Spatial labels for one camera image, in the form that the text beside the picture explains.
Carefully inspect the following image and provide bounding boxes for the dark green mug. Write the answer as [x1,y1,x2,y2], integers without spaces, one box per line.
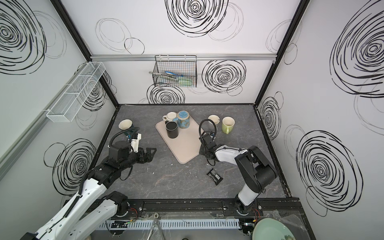
[119,119,135,136]

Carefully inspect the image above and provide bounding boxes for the cream white mug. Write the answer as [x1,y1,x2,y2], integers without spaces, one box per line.
[163,112,178,123]

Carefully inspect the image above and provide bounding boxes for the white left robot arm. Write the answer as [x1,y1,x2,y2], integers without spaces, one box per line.
[22,127,157,240]

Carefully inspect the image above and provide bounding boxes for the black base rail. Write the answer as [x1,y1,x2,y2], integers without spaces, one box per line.
[128,198,304,217]

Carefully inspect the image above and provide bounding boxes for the beige plastic tray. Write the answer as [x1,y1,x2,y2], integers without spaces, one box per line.
[155,117,201,164]

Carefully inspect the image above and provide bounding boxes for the black wire basket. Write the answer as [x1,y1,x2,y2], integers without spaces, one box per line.
[152,55,198,88]

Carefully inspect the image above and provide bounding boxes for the light green plate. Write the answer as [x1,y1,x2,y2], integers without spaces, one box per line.
[252,218,296,240]

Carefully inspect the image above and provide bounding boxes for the blue butterfly mug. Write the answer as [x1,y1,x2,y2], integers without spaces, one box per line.
[177,111,190,129]

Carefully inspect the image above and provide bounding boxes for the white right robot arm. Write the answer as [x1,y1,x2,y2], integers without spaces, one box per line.
[198,119,278,216]

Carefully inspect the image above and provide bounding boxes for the black snack packet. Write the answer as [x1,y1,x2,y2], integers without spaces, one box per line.
[207,169,223,186]

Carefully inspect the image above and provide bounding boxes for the white wire shelf basket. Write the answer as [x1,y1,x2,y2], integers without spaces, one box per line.
[46,62,106,123]

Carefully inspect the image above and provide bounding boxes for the utensils in wire basket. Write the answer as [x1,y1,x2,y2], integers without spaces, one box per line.
[149,71,193,86]

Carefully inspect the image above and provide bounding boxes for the white slotted cable duct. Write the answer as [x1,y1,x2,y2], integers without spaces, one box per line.
[96,219,241,231]

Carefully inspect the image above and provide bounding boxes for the grey mug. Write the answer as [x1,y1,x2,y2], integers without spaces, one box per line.
[208,115,221,128]

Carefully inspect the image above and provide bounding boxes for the black mug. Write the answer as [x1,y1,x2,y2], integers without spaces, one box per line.
[166,121,179,139]

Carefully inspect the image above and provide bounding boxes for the light green mug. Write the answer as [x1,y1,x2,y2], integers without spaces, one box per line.
[222,117,236,135]

